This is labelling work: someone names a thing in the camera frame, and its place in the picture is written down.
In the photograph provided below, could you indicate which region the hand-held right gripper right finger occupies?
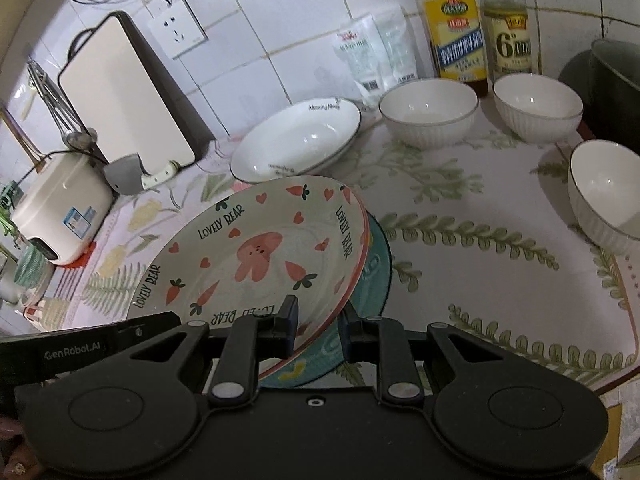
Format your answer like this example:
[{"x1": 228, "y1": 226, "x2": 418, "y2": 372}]
[{"x1": 340, "y1": 306, "x2": 507, "y2": 405}]

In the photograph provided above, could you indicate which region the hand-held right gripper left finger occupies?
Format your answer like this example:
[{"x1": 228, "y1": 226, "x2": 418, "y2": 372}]
[{"x1": 131, "y1": 296, "x2": 300, "y2": 409}]

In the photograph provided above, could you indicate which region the cartoon rabbit print plate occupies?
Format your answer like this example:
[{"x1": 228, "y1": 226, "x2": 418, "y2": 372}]
[{"x1": 125, "y1": 176, "x2": 371, "y2": 380}]

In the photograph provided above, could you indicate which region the white ribbed bowl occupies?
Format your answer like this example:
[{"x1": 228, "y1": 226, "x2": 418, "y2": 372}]
[
  {"x1": 567, "y1": 139, "x2": 640, "y2": 256},
  {"x1": 378, "y1": 78, "x2": 479, "y2": 150},
  {"x1": 492, "y1": 74, "x2": 584, "y2": 145}
]

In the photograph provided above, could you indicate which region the person's left hand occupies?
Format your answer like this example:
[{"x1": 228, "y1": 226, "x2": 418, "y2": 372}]
[{"x1": 0, "y1": 419, "x2": 46, "y2": 480}]

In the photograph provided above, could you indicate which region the teal plate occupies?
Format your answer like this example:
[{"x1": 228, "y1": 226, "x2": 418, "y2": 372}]
[{"x1": 260, "y1": 210, "x2": 393, "y2": 390}]

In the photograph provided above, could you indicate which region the green ribbed cup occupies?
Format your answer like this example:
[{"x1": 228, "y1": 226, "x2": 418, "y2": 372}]
[{"x1": 14, "y1": 247, "x2": 51, "y2": 286}]

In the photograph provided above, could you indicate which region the cream electric cooker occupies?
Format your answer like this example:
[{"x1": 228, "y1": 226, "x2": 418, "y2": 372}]
[{"x1": 11, "y1": 152, "x2": 116, "y2": 267}]

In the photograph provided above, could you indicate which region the floral tablecloth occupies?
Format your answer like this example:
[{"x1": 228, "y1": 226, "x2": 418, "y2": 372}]
[{"x1": 15, "y1": 85, "x2": 640, "y2": 393}]

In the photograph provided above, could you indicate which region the white deep plate black rim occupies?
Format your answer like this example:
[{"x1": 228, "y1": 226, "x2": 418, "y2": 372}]
[{"x1": 230, "y1": 97, "x2": 362, "y2": 184}]

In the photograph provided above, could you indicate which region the metal whisk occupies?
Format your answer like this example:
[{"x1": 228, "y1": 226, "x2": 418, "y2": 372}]
[{"x1": 27, "y1": 60, "x2": 98, "y2": 151}]

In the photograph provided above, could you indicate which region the white cutting board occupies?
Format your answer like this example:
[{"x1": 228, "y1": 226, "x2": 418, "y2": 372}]
[{"x1": 57, "y1": 12, "x2": 197, "y2": 168}]

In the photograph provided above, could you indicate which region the plastic packet with red print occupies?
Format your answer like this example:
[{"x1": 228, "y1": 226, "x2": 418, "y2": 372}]
[{"x1": 332, "y1": 14, "x2": 386, "y2": 111}]

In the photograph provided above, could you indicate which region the plastic packet with green print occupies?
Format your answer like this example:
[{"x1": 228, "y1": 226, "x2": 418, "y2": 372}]
[{"x1": 375, "y1": 5, "x2": 418, "y2": 86}]

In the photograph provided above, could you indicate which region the cardboard box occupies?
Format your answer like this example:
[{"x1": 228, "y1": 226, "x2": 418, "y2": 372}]
[{"x1": 600, "y1": 390, "x2": 640, "y2": 480}]

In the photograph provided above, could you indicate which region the bottle with yellow blue label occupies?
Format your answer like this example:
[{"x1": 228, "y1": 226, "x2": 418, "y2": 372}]
[{"x1": 414, "y1": 0, "x2": 490, "y2": 98}]

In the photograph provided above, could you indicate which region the clear bottle with beige label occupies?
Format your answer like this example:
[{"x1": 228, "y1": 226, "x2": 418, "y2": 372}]
[{"x1": 480, "y1": 0, "x2": 543, "y2": 83}]

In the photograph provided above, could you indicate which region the black pot glass lid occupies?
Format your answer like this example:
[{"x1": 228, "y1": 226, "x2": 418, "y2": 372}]
[{"x1": 557, "y1": 50, "x2": 640, "y2": 143}]

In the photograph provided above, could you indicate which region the knife with white handle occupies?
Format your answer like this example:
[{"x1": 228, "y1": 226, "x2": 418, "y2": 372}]
[{"x1": 103, "y1": 152, "x2": 181, "y2": 196}]

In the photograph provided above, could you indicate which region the white wall socket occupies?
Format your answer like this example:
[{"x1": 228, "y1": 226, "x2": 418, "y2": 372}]
[{"x1": 147, "y1": 0, "x2": 207, "y2": 59}]

